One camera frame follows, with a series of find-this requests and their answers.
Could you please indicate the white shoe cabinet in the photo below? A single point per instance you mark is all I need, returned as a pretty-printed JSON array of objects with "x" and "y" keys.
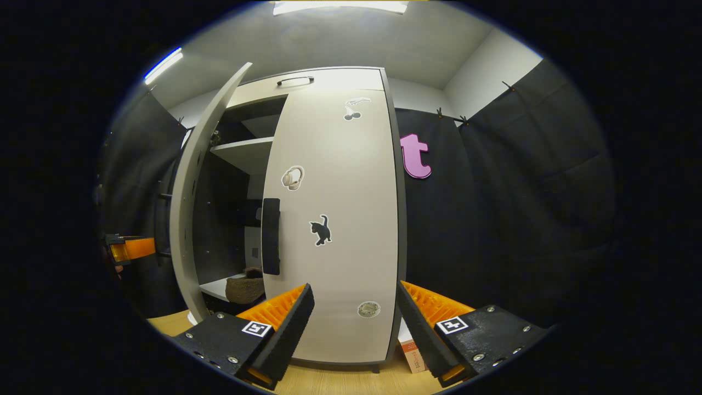
[{"x": 225, "y": 219}]

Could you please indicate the white cabinet door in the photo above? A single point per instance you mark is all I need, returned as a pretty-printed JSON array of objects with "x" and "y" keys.
[
  {"x": 351, "y": 192},
  {"x": 184, "y": 219}
]

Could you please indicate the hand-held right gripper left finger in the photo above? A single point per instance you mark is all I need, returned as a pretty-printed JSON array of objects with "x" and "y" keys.
[{"x": 288, "y": 334}]

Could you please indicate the white cabinet shelf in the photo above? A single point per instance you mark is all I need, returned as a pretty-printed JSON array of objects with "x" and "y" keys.
[
  {"x": 247, "y": 153},
  {"x": 216, "y": 286}
]

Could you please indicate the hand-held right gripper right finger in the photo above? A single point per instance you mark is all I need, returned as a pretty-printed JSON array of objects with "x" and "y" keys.
[{"x": 422, "y": 334}]

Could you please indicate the ceiling light panel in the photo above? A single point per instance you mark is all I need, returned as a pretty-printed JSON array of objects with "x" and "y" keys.
[{"x": 340, "y": 6}]

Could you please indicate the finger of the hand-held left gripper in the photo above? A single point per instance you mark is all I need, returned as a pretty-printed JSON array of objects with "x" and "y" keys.
[{"x": 137, "y": 248}]

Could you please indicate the brown fuzzy shoe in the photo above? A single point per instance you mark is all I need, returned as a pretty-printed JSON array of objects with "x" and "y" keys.
[
  {"x": 253, "y": 272},
  {"x": 244, "y": 291}
]

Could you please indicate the black backdrop cloth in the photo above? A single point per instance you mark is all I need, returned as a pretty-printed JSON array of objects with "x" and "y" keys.
[
  {"x": 137, "y": 164},
  {"x": 493, "y": 219}
]

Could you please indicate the white cabinet drawer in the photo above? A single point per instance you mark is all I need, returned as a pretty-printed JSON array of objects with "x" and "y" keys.
[{"x": 340, "y": 79}]

